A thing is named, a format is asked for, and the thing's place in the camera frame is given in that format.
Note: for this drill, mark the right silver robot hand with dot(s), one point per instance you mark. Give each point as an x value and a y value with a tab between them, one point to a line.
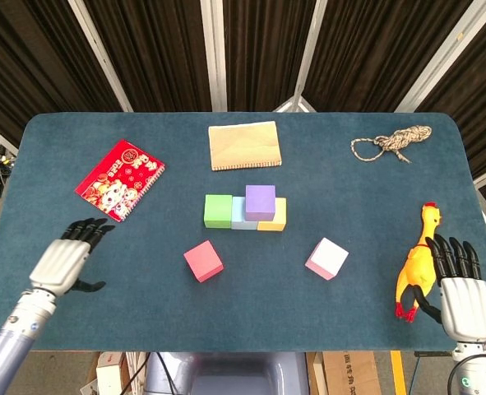
466	308

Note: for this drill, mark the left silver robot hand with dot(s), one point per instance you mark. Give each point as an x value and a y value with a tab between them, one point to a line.
59	263

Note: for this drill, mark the red foam cube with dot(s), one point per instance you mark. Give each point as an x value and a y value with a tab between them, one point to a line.
203	263

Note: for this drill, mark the green foam cube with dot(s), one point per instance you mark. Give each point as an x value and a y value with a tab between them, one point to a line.
218	212

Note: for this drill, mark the purple foam cube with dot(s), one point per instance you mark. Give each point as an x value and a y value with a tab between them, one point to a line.
260	201

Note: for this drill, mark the yellow foam cube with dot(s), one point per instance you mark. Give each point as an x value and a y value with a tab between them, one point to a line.
273	225

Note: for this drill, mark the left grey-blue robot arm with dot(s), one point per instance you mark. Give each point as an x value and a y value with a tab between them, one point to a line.
12	341

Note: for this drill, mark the yellow rubber chicken toy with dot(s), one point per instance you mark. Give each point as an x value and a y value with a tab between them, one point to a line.
417	267

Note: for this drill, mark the red spiral notebook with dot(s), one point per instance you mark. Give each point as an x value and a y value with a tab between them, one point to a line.
115	173

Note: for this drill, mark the white cardboard box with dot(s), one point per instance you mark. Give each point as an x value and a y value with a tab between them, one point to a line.
109	374

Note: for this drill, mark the brown printed cardboard box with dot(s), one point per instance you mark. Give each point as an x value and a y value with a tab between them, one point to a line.
349	374

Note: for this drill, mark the pink foam cube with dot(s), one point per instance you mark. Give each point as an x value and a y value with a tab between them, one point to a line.
327	259

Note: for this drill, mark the light blue foam cube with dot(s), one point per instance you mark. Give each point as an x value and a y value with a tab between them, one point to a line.
237	214

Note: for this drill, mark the teal felt table cover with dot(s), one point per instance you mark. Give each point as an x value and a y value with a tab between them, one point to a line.
267	312

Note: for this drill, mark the grey-blue robot torso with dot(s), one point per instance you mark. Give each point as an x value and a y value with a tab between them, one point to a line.
234	374

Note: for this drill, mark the pale yellow spiral notebook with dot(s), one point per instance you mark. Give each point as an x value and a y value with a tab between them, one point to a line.
244	144

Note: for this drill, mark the dark brown pleated curtain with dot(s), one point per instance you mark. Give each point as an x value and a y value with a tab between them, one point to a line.
164	53

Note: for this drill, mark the white metal frame post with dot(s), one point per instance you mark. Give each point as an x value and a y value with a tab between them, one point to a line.
444	53
214	53
311	41
100	53

